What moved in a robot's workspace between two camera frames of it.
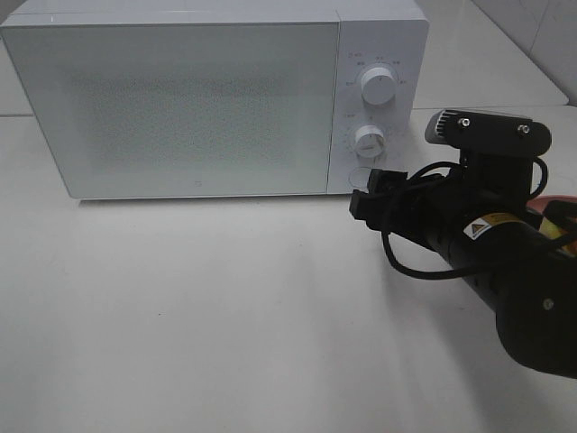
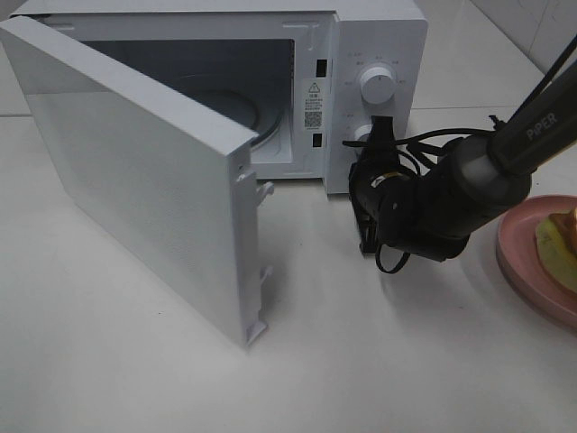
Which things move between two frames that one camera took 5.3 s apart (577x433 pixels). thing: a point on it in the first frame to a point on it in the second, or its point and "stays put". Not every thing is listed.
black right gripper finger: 385,182 to 382,136
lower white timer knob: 370,141 stays put
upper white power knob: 378,86 stays put
